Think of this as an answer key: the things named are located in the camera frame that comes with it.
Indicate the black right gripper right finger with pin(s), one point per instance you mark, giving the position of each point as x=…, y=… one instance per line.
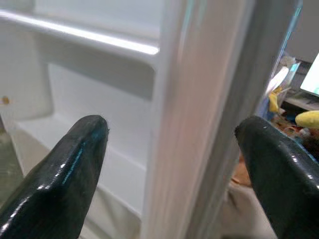
x=284, y=179

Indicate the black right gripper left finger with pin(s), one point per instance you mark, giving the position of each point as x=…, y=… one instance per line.
x=54, y=184

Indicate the yellow plush toy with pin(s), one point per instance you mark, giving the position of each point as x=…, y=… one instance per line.
x=307, y=119

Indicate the yellow cloth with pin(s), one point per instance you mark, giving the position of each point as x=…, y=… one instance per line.
x=273, y=100

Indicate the bright television screen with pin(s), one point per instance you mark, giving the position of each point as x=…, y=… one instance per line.
x=311, y=77

